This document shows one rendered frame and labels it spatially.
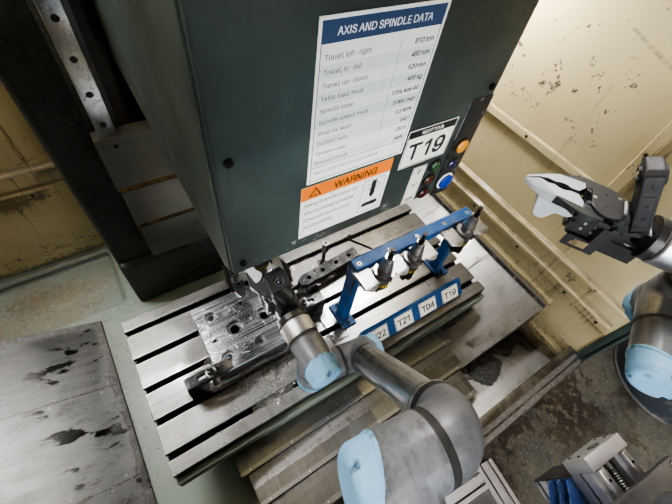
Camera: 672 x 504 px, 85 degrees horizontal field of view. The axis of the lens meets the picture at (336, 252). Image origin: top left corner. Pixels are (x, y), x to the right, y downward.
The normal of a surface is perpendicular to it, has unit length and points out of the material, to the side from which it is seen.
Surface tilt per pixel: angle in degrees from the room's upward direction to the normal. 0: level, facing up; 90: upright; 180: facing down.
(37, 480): 24
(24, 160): 90
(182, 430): 0
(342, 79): 90
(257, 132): 90
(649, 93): 90
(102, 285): 0
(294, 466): 8
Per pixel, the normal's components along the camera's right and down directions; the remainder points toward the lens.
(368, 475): 0.02, -0.69
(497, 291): -0.23, -0.38
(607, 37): -0.84, 0.37
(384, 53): 0.53, 0.72
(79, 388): 0.46, -0.68
